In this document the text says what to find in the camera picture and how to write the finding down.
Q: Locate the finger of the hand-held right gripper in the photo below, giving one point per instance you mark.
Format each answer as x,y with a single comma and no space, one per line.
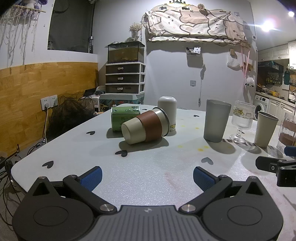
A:
268,163
291,150

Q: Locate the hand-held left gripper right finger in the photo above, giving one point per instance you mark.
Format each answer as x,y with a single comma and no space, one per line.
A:
203,179

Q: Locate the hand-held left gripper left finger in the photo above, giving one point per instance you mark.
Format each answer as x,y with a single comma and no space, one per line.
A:
92,179

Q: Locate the beige cup with brown sleeve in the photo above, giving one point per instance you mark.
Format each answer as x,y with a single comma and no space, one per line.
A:
148,126

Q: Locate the beige paper cup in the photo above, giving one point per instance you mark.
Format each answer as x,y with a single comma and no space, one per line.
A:
264,129

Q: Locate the white cylindrical cup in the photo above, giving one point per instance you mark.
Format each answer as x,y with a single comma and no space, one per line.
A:
170,106

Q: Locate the ribbed glass with brown bands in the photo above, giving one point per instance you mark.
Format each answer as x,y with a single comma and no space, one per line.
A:
288,133

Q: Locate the white washing machine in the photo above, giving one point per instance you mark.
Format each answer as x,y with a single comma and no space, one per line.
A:
261,106

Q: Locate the ribbed glass goblet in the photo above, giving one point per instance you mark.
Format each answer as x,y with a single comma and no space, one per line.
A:
241,117

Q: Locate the grey frosted tumbler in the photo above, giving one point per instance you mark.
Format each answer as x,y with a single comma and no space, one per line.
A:
215,121

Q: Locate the black netting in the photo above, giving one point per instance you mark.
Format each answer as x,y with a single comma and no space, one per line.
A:
69,115

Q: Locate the green tin can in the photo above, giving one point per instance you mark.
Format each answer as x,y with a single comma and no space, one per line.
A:
122,117

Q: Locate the teal hanging bottle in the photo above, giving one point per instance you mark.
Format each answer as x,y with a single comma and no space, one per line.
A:
287,77

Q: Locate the white plush sheep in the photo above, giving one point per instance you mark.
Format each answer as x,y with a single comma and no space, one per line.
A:
249,82

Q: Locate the patterned cloth under drawers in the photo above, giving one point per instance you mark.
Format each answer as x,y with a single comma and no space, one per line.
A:
120,100

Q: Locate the black laptop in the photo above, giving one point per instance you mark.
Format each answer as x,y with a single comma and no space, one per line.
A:
89,92

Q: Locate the white kitchen cabinet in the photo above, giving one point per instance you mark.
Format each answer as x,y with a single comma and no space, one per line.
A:
276,52

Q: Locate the white hanging bag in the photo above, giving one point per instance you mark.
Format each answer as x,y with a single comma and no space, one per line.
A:
234,62

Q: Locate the white plastic drawer unit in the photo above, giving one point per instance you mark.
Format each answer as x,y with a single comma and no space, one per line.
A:
123,77

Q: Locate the ceiling lamp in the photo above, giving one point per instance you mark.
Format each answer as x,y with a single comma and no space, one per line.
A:
268,25

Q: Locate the glass fish tank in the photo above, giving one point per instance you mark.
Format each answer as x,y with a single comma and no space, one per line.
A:
124,52

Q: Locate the dark window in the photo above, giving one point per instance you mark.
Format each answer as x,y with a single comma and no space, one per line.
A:
69,25

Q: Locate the vase with dried flowers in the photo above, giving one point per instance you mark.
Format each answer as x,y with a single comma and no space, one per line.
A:
136,29

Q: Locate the printed cartoon cloth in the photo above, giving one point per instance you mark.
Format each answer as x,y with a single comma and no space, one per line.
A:
194,22

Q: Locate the plush toy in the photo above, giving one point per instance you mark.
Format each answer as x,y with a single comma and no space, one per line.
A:
34,2

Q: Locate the white wall socket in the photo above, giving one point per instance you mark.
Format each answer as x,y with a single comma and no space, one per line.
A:
49,102

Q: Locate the white wall switch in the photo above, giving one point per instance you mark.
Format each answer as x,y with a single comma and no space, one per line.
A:
193,83

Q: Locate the small wall-mounted box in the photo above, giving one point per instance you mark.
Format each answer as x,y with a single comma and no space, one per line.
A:
193,51

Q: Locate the macrame wall hanging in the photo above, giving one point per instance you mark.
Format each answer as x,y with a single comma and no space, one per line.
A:
17,25

